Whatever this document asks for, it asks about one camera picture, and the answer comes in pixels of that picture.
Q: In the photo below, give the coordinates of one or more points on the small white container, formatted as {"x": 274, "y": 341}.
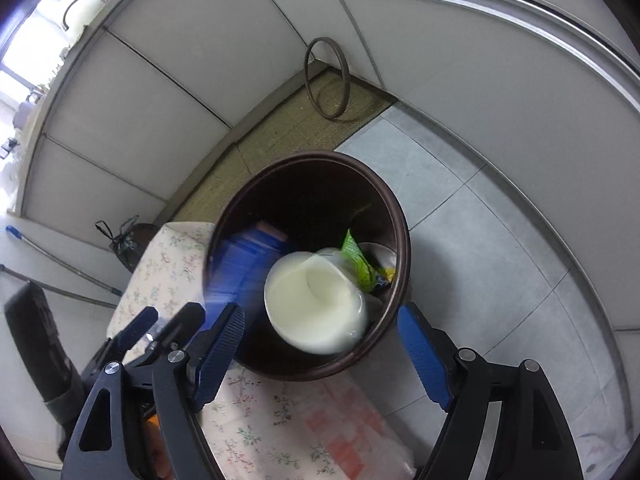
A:
{"x": 382, "y": 257}

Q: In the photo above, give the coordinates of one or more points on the metal pole with blue tip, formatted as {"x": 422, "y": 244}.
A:
{"x": 50, "y": 255}

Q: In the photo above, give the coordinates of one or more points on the clear red-printed plastic bag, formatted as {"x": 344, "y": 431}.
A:
{"x": 350, "y": 435}

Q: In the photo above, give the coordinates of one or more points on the white crumpled paper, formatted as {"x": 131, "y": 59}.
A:
{"x": 607, "y": 447}

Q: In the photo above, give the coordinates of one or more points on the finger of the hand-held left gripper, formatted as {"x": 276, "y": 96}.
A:
{"x": 136, "y": 327}
{"x": 179, "y": 321}

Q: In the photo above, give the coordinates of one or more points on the blue packet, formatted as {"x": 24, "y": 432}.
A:
{"x": 245, "y": 260}

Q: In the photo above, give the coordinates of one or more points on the floral tablecloth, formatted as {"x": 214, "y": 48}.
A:
{"x": 260, "y": 420}

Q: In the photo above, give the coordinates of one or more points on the white kitchen cabinet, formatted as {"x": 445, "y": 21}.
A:
{"x": 165, "y": 110}

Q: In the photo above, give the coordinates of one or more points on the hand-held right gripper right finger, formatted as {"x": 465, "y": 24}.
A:
{"x": 420, "y": 355}

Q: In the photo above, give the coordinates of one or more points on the green snack packet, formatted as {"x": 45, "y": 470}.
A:
{"x": 357, "y": 260}

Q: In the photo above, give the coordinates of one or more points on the white plastic cup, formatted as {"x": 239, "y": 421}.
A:
{"x": 310, "y": 305}

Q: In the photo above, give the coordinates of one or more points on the black garbage bag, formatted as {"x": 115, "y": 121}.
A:
{"x": 132, "y": 245}

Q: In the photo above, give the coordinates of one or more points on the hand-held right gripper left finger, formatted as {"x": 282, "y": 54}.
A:
{"x": 220, "y": 350}

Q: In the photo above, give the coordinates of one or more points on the woven floor mat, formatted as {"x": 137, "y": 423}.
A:
{"x": 280, "y": 135}

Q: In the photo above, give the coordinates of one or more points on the white sliding door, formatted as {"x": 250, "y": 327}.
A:
{"x": 500, "y": 85}

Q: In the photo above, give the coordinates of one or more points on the brown round trash bin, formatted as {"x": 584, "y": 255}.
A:
{"x": 300, "y": 180}

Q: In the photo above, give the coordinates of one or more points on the yellow wrapper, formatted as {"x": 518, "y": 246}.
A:
{"x": 386, "y": 276}

